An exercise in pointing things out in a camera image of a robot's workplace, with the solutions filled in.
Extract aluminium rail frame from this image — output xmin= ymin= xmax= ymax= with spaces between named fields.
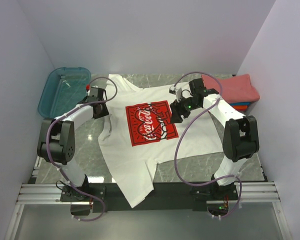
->
xmin=5 ymin=157 xmax=292 ymax=240

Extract white t shirt red print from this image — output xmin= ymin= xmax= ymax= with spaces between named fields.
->
xmin=98 ymin=74 xmax=223 ymax=208

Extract blue folded t shirt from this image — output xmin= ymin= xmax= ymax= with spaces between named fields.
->
xmin=230 ymin=101 xmax=251 ymax=106

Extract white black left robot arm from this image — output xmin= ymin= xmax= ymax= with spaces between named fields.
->
xmin=37 ymin=86 xmax=109 ymax=201

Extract teal plastic bin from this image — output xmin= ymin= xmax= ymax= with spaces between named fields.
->
xmin=37 ymin=67 xmax=91 ymax=118

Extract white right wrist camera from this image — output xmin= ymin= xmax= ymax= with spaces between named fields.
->
xmin=169 ymin=85 xmax=182 ymax=102

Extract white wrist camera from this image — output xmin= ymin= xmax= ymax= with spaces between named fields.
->
xmin=169 ymin=85 xmax=182 ymax=102
xmin=86 ymin=84 xmax=107 ymax=99

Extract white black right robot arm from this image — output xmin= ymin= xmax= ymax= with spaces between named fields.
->
xmin=169 ymin=78 xmax=260 ymax=200

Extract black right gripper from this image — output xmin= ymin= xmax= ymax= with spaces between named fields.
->
xmin=169 ymin=94 xmax=201 ymax=124

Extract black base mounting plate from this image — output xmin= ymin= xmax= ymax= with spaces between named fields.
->
xmin=60 ymin=182 xmax=242 ymax=217

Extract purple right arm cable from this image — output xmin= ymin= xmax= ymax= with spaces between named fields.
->
xmin=173 ymin=71 xmax=242 ymax=219

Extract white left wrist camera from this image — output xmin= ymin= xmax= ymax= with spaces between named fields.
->
xmin=86 ymin=84 xmax=107 ymax=99

